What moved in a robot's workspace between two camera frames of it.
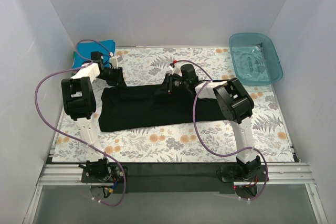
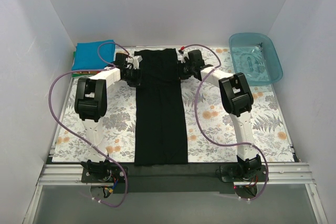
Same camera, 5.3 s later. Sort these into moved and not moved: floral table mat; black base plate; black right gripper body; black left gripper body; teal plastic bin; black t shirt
Moved: black t shirt; black right gripper body; black left gripper body
Not moved: teal plastic bin; black base plate; floral table mat
